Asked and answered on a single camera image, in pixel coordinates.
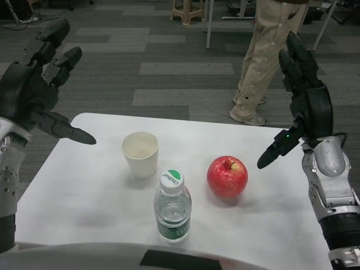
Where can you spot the black folded equipment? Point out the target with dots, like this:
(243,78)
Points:
(347,12)

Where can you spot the beige plastic stool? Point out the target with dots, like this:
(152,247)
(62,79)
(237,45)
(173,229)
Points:
(187,12)

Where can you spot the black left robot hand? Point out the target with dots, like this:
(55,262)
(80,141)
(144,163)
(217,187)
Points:
(25,92)

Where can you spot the white metal-legged table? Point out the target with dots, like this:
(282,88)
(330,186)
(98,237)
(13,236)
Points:
(208,25)

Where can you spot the red apple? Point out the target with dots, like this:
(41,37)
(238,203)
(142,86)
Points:
(227,178)

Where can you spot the white paper cup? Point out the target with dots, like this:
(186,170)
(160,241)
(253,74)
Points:
(142,157)

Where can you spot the clear plastic water bottle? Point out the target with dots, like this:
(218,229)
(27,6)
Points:
(173,211)

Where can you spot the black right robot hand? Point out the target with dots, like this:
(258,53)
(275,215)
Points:
(316,112)

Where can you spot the person in beige trousers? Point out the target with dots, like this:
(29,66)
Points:
(261,62)

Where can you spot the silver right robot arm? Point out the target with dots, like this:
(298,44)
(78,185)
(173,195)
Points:
(329,182)

